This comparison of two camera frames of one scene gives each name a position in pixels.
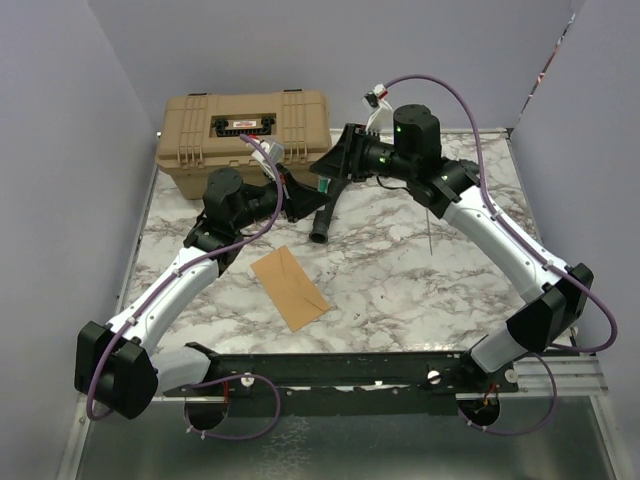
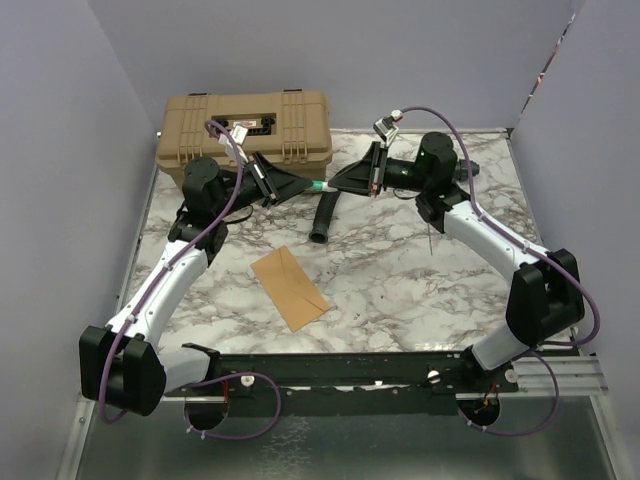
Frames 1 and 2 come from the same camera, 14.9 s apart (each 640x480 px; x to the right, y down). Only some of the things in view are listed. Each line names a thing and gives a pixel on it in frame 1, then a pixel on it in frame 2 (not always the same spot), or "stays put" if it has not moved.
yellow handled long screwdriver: [429, 230] stays put
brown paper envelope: [290, 287] stays put
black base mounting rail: [347, 384] stays put
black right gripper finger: [333, 163] -> [354, 181]
